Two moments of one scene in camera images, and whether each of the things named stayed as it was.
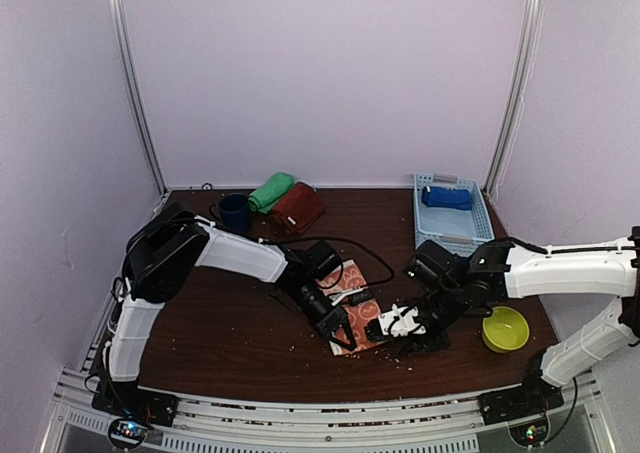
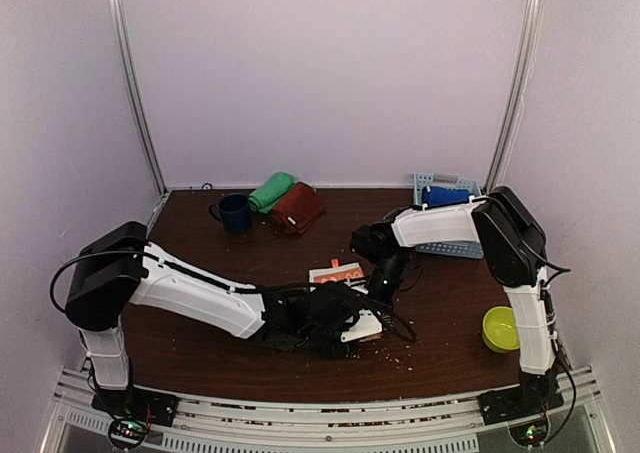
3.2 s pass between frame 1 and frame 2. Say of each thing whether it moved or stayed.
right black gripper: moved
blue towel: stayed
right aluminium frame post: stayed
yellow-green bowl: stayed
